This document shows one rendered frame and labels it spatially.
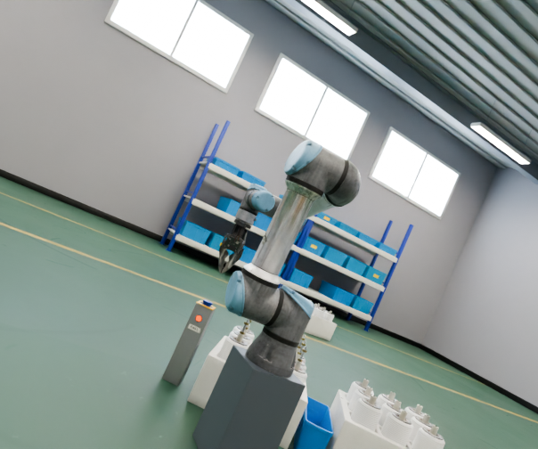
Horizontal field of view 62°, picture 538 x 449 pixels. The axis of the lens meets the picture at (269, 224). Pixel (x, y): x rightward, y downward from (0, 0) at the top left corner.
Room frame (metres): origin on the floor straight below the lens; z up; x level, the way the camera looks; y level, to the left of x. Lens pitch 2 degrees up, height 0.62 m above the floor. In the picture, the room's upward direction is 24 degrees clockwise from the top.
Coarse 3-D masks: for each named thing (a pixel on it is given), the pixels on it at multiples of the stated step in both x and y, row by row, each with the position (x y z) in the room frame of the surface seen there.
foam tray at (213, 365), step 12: (216, 348) 1.73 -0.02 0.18; (216, 360) 1.61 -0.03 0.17; (204, 372) 1.61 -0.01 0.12; (216, 372) 1.61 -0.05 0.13; (204, 384) 1.61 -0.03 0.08; (192, 396) 1.61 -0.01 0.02; (204, 396) 1.61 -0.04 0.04; (300, 408) 1.58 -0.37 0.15; (288, 432) 1.58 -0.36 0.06; (288, 444) 1.58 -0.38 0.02
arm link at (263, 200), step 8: (256, 192) 1.60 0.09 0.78; (264, 192) 1.57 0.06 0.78; (248, 200) 1.66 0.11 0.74; (256, 200) 1.57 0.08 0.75; (264, 200) 1.57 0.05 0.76; (272, 200) 1.58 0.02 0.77; (280, 200) 1.62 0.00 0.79; (256, 208) 1.60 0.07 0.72; (264, 208) 1.57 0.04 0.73; (272, 208) 1.60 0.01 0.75; (272, 216) 1.64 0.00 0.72
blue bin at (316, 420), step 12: (312, 408) 1.87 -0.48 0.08; (324, 408) 1.86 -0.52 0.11; (300, 420) 1.73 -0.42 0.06; (312, 420) 1.86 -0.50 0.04; (324, 420) 1.80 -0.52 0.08; (300, 432) 1.60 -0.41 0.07; (312, 432) 1.58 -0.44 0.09; (324, 432) 1.57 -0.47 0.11; (300, 444) 1.59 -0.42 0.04; (312, 444) 1.58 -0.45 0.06; (324, 444) 1.58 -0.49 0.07
